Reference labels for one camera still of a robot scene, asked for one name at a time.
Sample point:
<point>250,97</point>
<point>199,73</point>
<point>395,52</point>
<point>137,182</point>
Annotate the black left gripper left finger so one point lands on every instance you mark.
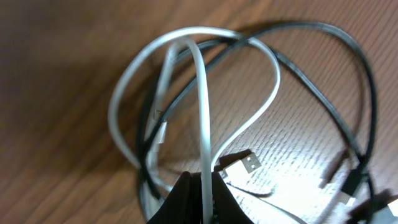
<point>183,205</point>

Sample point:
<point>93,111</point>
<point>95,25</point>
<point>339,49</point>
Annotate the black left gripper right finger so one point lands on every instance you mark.
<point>226,210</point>

